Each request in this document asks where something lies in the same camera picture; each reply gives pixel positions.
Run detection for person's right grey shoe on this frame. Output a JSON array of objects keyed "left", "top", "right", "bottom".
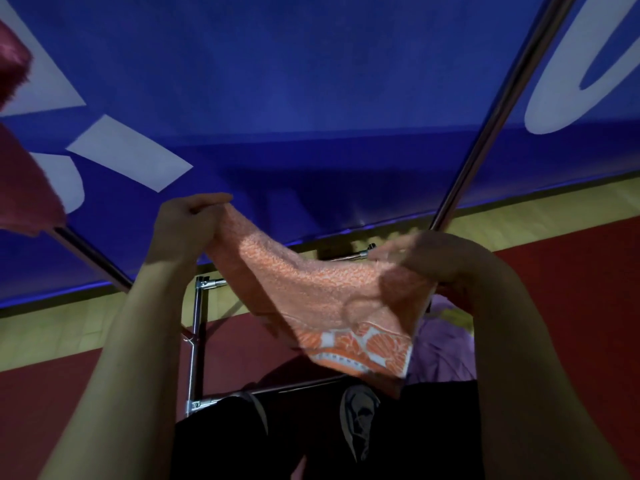
[{"left": 339, "top": 384, "right": 381, "bottom": 463}]

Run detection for purple towel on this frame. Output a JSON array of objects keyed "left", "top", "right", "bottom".
[{"left": 406, "top": 293, "right": 477, "bottom": 386}]

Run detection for person's left forearm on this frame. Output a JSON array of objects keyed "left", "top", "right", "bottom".
[{"left": 39, "top": 259, "right": 201, "bottom": 480}]

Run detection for person's right hand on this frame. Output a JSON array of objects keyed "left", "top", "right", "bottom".
[{"left": 367, "top": 230, "right": 499, "bottom": 298}]

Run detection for person's black trousers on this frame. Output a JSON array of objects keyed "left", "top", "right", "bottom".
[{"left": 169, "top": 379, "right": 486, "bottom": 480}]

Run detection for orange patterned towel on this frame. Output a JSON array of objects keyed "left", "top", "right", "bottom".
[{"left": 203, "top": 203, "right": 437, "bottom": 399}]

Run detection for blue banner with white print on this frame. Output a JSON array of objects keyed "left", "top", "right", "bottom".
[{"left": 0, "top": 0, "right": 640, "bottom": 311}]

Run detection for pink towel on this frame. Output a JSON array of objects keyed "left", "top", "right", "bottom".
[{"left": 0, "top": 19, "right": 67, "bottom": 237}]

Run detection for person's left hand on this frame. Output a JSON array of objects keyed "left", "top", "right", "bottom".
[{"left": 143, "top": 192, "right": 235, "bottom": 269}]

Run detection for metal drying rack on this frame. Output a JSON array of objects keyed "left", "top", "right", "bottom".
[{"left": 46, "top": 0, "right": 581, "bottom": 419}]

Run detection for person's right forearm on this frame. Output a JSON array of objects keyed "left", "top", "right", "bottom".
[{"left": 449, "top": 257, "right": 633, "bottom": 480}]

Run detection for person's grey shoe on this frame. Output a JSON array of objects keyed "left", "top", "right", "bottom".
[
  {"left": 339, "top": 384, "right": 381, "bottom": 463},
  {"left": 233, "top": 390, "right": 270, "bottom": 437}
]

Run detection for person's left grey shoe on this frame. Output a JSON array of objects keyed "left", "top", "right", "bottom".
[{"left": 233, "top": 390, "right": 270, "bottom": 437}]

